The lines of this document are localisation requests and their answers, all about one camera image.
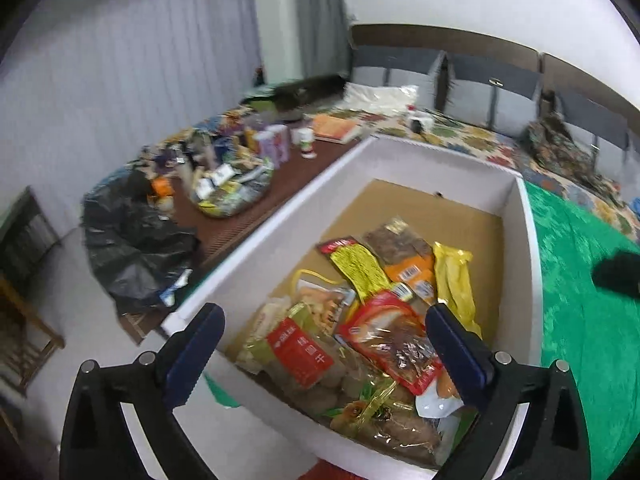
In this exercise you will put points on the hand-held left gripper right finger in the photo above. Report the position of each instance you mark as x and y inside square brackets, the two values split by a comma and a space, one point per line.
[455, 355]

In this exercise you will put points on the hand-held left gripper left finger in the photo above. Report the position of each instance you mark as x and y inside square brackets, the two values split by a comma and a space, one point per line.
[195, 355]

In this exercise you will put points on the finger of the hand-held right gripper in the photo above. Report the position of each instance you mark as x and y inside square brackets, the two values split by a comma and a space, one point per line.
[617, 270]

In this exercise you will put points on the small white sausage packet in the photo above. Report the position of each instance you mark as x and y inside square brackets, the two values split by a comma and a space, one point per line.
[440, 395]

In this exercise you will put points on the red bordered snack packet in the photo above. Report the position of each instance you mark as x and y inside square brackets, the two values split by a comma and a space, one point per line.
[385, 330]

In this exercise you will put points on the plain yellow snack packet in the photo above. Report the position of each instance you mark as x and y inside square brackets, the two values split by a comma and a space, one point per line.
[452, 280]

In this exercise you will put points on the green clear dried snack packet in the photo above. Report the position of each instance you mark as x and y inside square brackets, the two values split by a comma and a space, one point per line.
[400, 435]

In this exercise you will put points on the brown balls packet red label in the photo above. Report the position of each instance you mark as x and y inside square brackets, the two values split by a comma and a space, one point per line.
[295, 355]

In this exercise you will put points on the orange nut snack packet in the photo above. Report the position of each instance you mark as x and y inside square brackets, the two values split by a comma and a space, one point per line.
[400, 247]

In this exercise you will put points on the yellow red snack packet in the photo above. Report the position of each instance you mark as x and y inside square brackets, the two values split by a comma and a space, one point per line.
[357, 265]

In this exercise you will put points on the yellow cracker snack packet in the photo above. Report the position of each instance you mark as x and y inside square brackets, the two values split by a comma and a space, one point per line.
[322, 305]

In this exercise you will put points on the white cardboard box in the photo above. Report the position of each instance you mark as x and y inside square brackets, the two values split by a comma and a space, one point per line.
[440, 160]

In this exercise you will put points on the green patterned blanket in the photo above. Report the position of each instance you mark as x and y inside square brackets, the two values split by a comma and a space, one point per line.
[565, 310]

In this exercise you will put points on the black garbage bag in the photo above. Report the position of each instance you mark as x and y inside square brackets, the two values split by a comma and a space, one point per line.
[130, 250]

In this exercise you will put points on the dark floral cloth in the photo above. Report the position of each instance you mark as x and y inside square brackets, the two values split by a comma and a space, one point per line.
[560, 160]

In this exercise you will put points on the clear bag of packets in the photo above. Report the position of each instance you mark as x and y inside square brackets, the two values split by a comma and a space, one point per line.
[235, 190]

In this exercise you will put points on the orange bottle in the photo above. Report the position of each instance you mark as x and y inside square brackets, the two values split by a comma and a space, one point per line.
[161, 187]

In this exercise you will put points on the wooden chair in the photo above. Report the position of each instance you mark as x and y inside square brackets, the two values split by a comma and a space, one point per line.
[25, 330]

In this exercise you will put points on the brown slatted bench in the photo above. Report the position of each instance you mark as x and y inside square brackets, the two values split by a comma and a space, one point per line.
[280, 200]

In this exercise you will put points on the floral bedsheet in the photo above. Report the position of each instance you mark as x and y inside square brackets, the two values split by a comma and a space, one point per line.
[475, 137]

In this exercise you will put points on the clutter of bottles and boxes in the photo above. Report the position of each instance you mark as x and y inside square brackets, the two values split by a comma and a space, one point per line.
[220, 150]

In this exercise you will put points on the purple printed carton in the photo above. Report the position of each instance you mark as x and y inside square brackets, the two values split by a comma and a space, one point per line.
[275, 144]

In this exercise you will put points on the small white black box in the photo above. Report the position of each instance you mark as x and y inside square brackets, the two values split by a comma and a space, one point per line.
[419, 124]

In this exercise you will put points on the white bottle red band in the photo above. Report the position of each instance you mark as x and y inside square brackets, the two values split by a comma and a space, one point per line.
[307, 142]

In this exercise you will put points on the white bottle red cap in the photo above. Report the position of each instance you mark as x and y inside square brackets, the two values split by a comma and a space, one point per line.
[411, 110]

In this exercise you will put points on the orange book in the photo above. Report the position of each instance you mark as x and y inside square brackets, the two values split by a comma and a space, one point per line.
[332, 127]

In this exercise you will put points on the white plastic bag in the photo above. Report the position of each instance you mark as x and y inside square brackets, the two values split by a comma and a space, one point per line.
[375, 95]

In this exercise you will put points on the white pleated curtain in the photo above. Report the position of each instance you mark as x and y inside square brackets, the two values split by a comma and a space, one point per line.
[125, 85]

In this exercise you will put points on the dark brown headboard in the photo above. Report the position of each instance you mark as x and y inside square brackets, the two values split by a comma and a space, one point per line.
[450, 40]

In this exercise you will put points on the dark furry cloth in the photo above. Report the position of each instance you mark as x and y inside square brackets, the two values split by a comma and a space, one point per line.
[305, 92]

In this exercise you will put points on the grey curtain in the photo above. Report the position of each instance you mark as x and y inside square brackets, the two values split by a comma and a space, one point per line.
[320, 20]

